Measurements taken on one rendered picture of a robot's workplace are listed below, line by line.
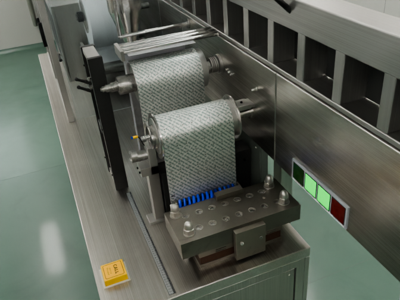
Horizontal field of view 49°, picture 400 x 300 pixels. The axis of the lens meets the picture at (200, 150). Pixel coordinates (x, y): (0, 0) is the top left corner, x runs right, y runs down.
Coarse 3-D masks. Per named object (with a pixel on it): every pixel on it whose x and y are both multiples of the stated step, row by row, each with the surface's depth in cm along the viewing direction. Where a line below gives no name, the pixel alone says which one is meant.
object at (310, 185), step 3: (306, 174) 121; (306, 177) 121; (309, 177) 120; (306, 180) 122; (309, 180) 120; (312, 180) 118; (306, 183) 122; (309, 183) 121; (312, 183) 119; (315, 183) 117; (306, 186) 123; (309, 186) 121; (312, 186) 119; (315, 186) 118; (309, 189) 122; (312, 189) 120; (315, 189) 118; (312, 192) 120; (312, 195) 121
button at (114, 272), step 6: (108, 264) 137; (114, 264) 137; (120, 264) 137; (102, 270) 135; (108, 270) 135; (114, 270) 135; (120, 270) 134; (108, 276) 133; (114, 276) 133; (120, 276) 133; (126, 276) 134; (108, 282) 132; (114, 282) 133
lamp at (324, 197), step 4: (320, 188) 116; (320, 192) 116; (324, 192) 114; (320, 196) 117; (324, 196) 115; (328, 196) 113; (320, 200) 117; (324, 200) 115; (328, 200) 114; (324, 204) 116; (328, 204) 114; (328, 208) 115
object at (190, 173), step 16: (224, 144) 140; (176, 160) 136; (192, 160) 139; (208, 160) 141; (224, 160) 144; (176, 176) 139; (192, 176) 142; (208, 176) 144; (224, 176) 147; (176, 192) 142; (192, 192) 145; (208, 192) 148
